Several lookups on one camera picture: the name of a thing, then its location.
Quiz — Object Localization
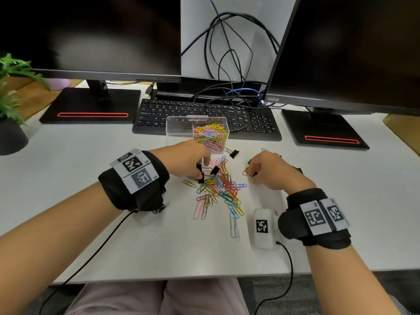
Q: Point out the person's left hand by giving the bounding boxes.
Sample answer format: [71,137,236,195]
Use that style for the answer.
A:
[149,139,212,180]

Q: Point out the person's right hand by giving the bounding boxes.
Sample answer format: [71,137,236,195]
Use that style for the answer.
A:
[246,150,317,196]

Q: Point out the clear plastic divided box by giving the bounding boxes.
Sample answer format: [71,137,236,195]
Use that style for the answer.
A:
[165,115,230,153]

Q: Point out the heap of sorted paper clips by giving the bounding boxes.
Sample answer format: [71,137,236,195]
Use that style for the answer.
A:
[193,123,229,153]

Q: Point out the pile of black binder clips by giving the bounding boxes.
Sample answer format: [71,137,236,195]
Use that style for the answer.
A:
[210,148,304,178]

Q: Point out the pile of colourful paper clips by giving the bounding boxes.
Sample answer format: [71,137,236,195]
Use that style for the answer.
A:
[183,155,249,242]

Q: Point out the person's right forearm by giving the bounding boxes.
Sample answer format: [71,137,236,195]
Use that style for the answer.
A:
[305,244,403,315]

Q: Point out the person's left forearm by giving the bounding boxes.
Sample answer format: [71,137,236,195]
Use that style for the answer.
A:
[0,182,124,315]

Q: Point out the brown cardboard box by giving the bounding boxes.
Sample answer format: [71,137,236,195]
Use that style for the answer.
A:
[382,114,420,158]
[0,77,83,120]

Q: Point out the black keyboard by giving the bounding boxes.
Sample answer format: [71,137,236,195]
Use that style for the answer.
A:
[132,98,282,142]

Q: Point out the black monitor stand red stripe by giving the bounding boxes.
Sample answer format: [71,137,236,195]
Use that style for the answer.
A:
[281,108,371,151]
[39,80,142,124]

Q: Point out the grey desk partition panel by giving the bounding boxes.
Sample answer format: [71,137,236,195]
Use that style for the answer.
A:
[180,0,298,84]

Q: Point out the lilac cup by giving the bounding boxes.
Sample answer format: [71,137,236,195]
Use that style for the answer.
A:
[45,78,71,91]

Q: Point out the black computer monitor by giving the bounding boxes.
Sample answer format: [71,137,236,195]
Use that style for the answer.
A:
[0,0,182,83]
[264,0,420,116]

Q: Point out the green plant in black pot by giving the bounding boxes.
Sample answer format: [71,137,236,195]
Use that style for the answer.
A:
[0,52,50,156]

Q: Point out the black left wrist strap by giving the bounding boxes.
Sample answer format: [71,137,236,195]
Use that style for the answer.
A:
[98,148,171,212]

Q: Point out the black wrist strap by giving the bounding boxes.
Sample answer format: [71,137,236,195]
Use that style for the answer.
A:
[278,188,352,250]
[98,148,171,212]

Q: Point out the black right wrist strap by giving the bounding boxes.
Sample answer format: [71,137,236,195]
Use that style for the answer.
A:
[278,188,352,250]

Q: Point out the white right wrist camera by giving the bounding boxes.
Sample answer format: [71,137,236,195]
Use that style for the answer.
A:
[252,208,280,250]

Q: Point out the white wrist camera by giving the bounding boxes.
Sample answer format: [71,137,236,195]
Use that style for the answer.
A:
[133,203,168,225]
[252,208,280,250]

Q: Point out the bundle of black cables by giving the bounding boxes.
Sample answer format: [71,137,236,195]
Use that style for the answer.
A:
[181,0,281,109]

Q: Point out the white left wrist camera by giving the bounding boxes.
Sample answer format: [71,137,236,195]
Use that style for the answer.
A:
[133,203,168,225]

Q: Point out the blue cable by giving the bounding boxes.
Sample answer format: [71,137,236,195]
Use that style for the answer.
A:
[224,88,266,107]

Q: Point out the black right camera cable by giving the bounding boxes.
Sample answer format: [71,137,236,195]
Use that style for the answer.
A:
[254,241,294,315]

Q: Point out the black camera cable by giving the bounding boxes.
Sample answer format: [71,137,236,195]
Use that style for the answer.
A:
[38,210,138,315]
[254,241,294,315]

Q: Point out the black left camera cable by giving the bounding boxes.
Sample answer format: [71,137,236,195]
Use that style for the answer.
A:
[38,210,138,315]

